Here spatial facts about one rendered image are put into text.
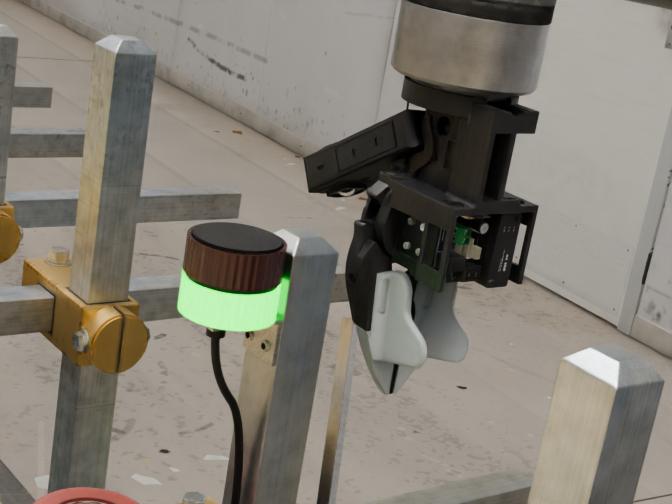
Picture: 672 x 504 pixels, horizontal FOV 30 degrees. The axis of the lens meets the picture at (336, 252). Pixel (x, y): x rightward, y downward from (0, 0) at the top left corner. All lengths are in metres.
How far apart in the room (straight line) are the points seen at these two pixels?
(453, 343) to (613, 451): 0.24
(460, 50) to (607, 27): 3.63
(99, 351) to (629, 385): 0.51
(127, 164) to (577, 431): 0.49
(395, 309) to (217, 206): 0.62
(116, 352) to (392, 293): 0.28
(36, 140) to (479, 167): 0.89
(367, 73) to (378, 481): 2.80
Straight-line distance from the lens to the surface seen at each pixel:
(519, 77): 0.74
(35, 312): 1.03
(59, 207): 1.30
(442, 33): 0.73
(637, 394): 0.59
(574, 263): 4.43
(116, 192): 0.97
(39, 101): 1.82
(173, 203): 1.36
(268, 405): 0.79
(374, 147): 0.80
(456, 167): 0.75
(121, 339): 0.99
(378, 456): 3.03
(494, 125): 0.73
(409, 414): 3.29
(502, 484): 1.07
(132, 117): 0.96
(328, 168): 0.83
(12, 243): 1.21
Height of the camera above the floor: 1.33
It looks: 17 degrees down
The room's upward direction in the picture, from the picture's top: 10 degrees clockwise
